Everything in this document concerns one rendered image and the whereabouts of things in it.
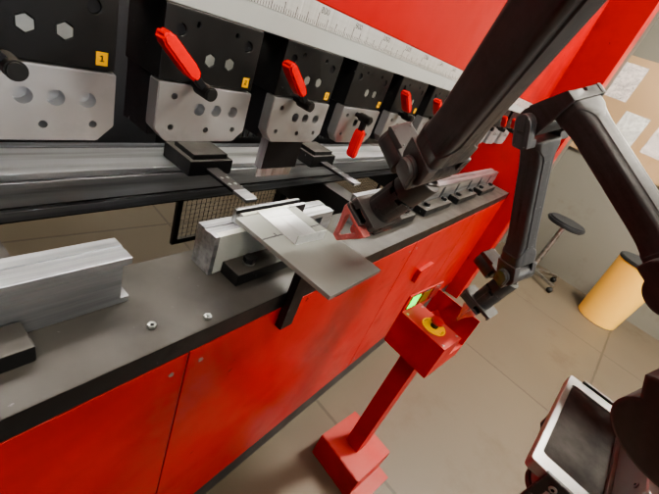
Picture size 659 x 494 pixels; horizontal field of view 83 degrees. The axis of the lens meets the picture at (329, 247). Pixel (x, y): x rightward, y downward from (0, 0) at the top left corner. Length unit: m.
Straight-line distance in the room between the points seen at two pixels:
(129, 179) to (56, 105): 0.44
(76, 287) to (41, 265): 0.05
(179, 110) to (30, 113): 0.17
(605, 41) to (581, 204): 2.18
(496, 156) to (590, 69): 0.66
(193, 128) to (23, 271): 0.30
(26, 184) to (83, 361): 0.36
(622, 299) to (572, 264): 0.80
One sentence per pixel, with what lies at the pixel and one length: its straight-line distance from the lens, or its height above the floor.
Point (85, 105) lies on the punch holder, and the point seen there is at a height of 1.21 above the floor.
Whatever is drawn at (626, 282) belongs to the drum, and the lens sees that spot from 4.05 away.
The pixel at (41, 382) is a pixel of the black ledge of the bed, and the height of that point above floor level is 0.88.
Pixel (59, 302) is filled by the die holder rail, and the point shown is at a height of 0.92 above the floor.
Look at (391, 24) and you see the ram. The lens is 0.87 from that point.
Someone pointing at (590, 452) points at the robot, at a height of 1.04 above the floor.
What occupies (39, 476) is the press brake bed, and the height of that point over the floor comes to 0.70.
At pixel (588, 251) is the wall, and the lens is 4.67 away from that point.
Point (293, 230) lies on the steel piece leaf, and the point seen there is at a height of 1.00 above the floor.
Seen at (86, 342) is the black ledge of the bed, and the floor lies 0.87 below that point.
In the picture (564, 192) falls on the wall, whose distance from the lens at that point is 4.64.
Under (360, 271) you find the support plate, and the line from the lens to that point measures 0.75.
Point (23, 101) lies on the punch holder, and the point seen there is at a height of 1.21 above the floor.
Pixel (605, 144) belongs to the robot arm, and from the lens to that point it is 0.80.
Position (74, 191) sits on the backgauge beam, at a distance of 0.90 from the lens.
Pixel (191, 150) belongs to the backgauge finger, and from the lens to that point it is 0.95.
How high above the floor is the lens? 1.38
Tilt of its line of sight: 29 degrees down
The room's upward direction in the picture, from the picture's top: 23 degrees clockwise
